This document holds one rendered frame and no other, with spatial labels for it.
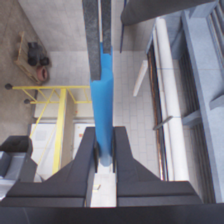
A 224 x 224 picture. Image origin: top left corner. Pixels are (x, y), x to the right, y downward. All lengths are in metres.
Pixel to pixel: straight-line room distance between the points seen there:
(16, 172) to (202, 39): 4.08
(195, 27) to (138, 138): 2.99
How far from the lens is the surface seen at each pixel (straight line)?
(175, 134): 3.18
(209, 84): 3.56
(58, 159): 2.84
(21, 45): 4.17
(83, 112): 4.12
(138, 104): 4.60
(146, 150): 4.36
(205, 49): 4.01
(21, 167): 0.26
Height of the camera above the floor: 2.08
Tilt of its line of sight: 1 degrees up
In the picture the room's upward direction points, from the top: 90 degrees clockwise
